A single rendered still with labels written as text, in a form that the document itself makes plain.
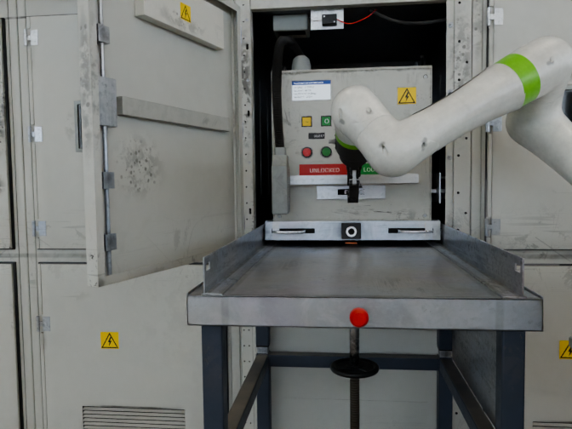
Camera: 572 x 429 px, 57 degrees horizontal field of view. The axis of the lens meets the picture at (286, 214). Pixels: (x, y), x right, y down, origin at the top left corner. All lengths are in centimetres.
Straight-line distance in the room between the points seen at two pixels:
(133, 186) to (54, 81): 68
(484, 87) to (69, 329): 141
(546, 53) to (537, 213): 54
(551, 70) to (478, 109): 19
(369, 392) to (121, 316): 82
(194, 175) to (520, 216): 94
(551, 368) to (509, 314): 80
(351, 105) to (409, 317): 45
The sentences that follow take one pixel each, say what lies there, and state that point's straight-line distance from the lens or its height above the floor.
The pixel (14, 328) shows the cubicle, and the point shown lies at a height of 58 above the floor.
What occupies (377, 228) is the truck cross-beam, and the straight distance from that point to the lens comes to 164.
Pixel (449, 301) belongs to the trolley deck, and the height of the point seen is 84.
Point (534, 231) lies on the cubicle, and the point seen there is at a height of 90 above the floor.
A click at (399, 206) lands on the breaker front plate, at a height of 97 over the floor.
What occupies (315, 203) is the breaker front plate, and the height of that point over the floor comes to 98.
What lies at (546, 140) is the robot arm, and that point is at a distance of 137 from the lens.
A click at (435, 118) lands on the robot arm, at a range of 113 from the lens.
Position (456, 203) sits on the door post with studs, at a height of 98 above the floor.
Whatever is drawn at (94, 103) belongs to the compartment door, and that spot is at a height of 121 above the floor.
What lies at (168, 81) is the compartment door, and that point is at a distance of 138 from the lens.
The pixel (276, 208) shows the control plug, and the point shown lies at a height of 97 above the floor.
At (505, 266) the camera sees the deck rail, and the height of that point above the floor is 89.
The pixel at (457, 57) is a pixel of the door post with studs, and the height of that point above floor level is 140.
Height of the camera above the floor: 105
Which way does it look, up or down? 4 degrees down
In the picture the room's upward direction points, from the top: 1 degrees counter-clockwise
